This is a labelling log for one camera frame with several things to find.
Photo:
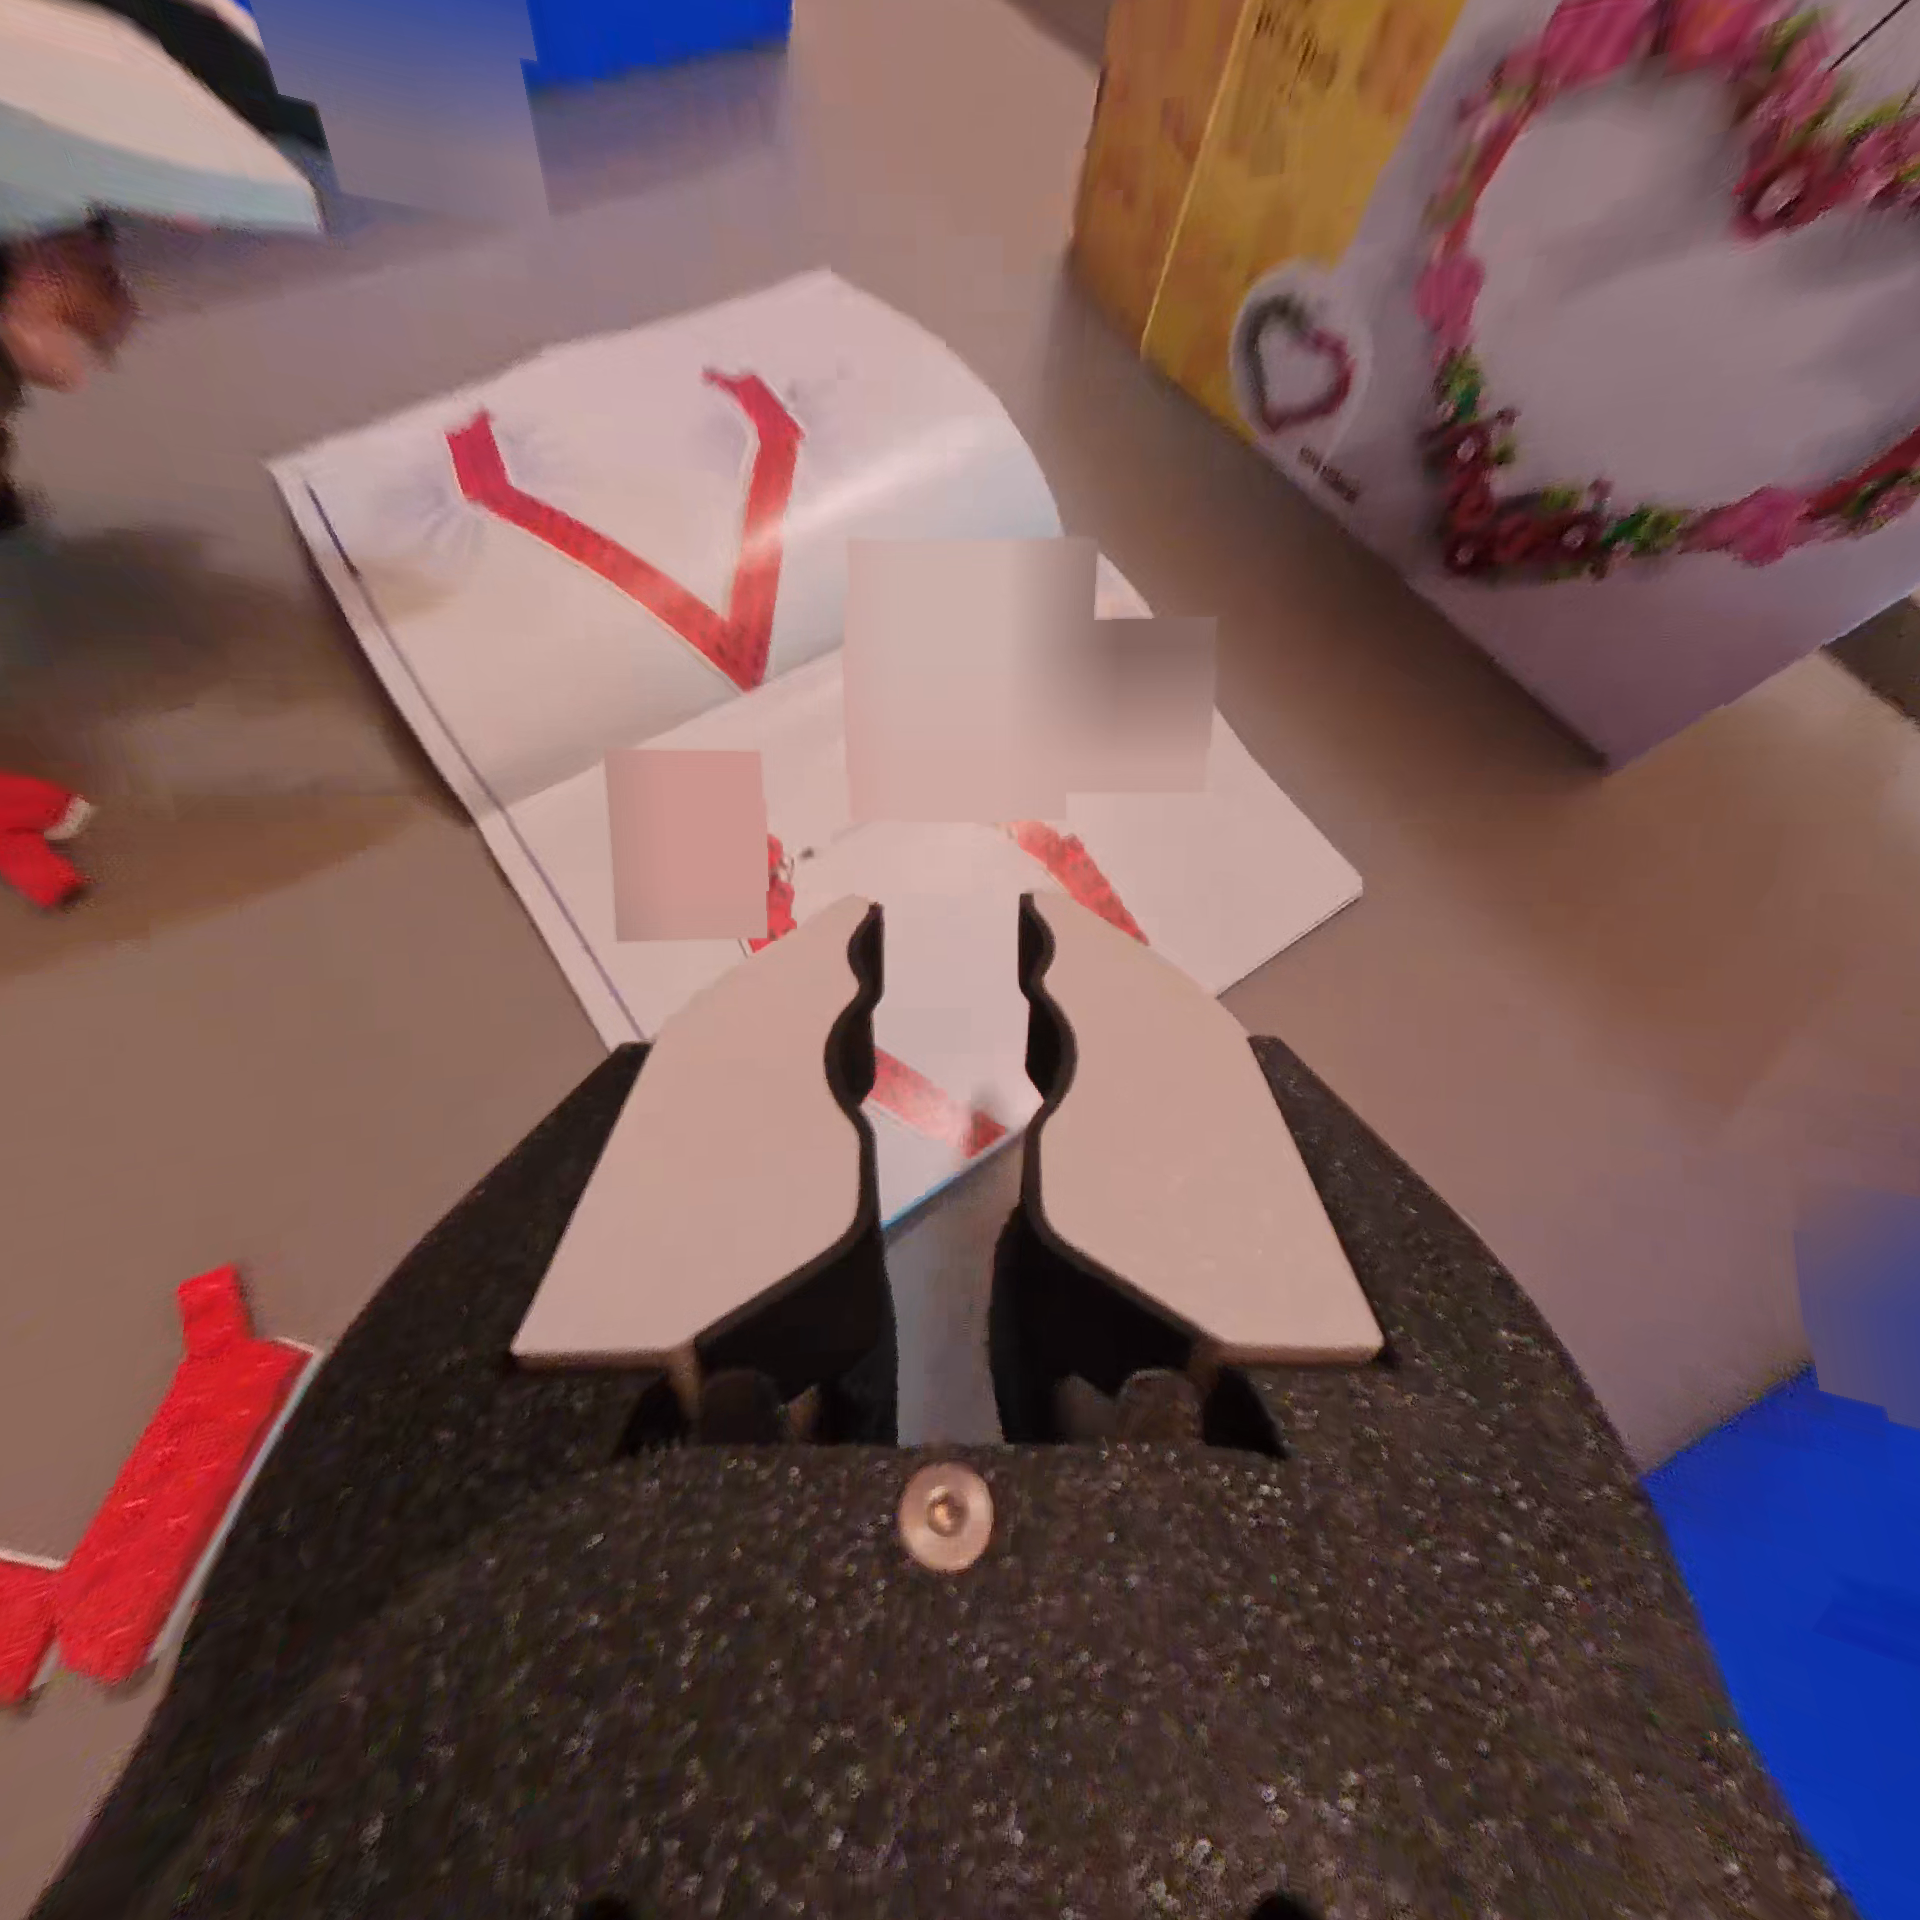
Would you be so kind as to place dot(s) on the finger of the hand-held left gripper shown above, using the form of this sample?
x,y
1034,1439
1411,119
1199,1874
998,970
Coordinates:
x,y
120,120

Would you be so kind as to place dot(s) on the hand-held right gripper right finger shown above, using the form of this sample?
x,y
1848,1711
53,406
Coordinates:
x,y
1184,1184

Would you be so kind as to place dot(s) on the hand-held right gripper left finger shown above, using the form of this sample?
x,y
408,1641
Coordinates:
x,y
721,1170

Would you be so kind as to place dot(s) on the small red brick assembly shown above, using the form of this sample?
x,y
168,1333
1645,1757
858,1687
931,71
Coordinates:
x,y
32,840

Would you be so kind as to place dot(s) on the person's left hand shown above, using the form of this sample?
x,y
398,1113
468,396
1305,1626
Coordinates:
x,y
53,323

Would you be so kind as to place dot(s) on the blue plastic object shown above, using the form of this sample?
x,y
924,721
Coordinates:
x,y
661,38
1801,1651

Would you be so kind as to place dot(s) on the open brick instruction booklet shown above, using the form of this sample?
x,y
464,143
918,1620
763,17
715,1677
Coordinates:
x,y
600,645

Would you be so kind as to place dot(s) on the white flower-print toy box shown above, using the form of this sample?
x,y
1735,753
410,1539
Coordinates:
x,y
1591,300

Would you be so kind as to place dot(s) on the angled red brick frame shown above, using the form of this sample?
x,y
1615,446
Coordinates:
x,y
164,1484

